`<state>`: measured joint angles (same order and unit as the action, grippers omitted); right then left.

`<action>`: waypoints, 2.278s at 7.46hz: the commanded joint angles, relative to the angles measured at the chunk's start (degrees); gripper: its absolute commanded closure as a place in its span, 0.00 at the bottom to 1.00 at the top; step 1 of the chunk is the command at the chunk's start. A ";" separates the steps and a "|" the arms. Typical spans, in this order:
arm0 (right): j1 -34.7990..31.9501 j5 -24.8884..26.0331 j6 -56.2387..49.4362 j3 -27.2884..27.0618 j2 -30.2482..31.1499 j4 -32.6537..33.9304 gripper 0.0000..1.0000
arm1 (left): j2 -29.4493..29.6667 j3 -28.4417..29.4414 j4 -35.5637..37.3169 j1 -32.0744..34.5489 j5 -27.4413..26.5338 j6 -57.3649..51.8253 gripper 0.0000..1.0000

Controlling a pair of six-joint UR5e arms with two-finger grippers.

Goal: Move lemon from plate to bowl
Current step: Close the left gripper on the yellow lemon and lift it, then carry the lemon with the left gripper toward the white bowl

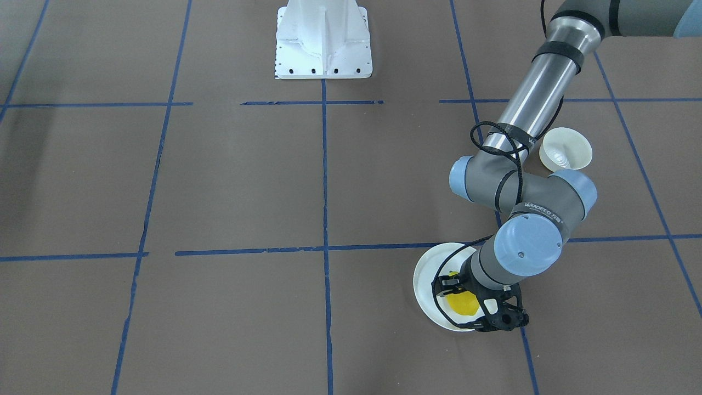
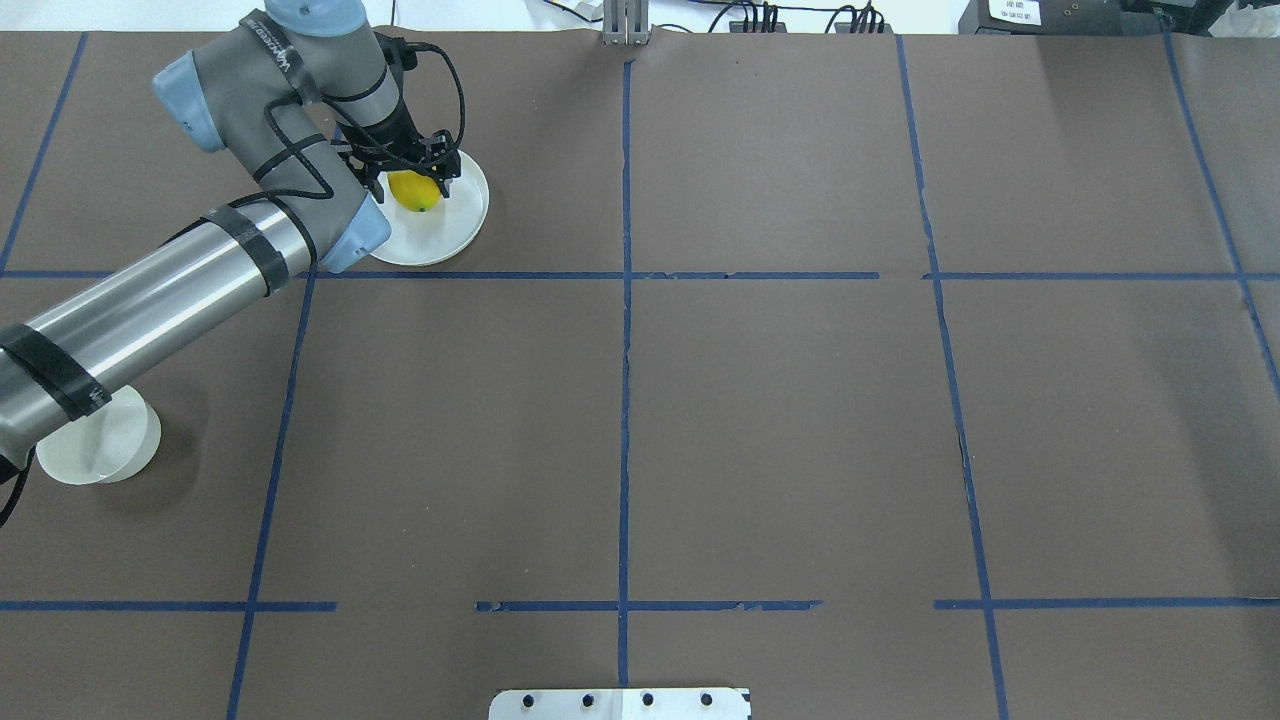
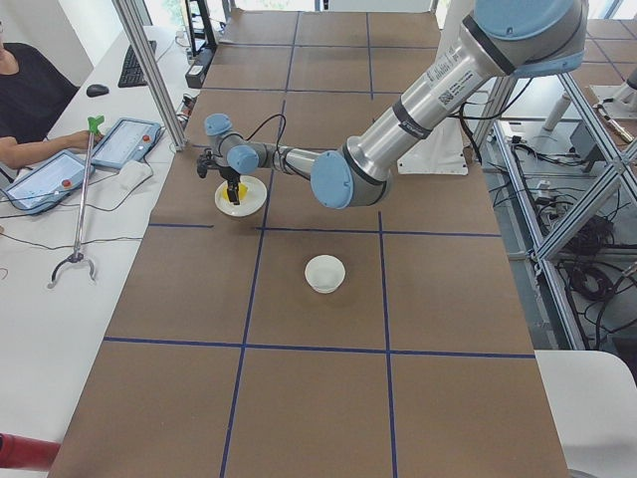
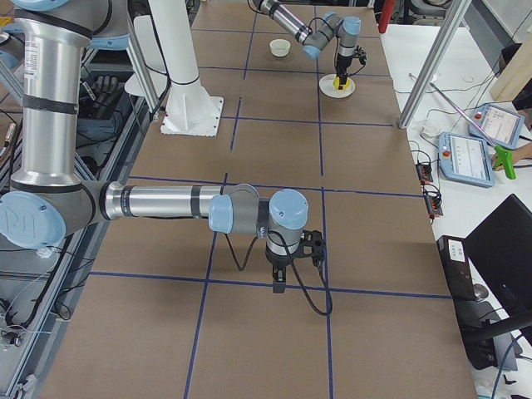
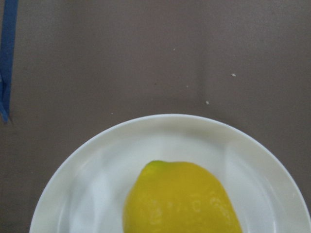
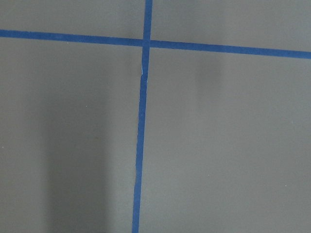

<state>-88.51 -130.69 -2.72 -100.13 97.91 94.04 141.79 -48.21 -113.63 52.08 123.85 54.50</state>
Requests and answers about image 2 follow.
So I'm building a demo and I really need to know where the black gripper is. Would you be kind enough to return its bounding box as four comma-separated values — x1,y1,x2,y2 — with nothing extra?
335,102,462,205

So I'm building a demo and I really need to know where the yellow lemon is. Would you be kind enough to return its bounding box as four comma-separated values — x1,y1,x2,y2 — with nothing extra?
387,170,444,213

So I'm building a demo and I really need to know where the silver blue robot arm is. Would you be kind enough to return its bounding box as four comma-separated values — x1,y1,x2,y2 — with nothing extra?
1,1,462,480

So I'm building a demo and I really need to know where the white round plate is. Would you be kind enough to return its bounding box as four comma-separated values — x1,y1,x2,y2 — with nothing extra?
371,151,490,266

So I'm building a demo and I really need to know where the white bowl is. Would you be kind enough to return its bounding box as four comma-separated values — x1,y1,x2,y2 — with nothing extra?
35,386,163,486

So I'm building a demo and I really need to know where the black box on desk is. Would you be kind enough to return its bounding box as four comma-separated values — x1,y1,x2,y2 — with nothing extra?
957,1,1166,37

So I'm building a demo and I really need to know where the aluminium frame post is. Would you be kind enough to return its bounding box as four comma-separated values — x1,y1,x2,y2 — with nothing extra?
600,0,653,46

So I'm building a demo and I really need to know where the white pedestal column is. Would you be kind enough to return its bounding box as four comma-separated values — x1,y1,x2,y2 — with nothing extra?
488,687,753,719

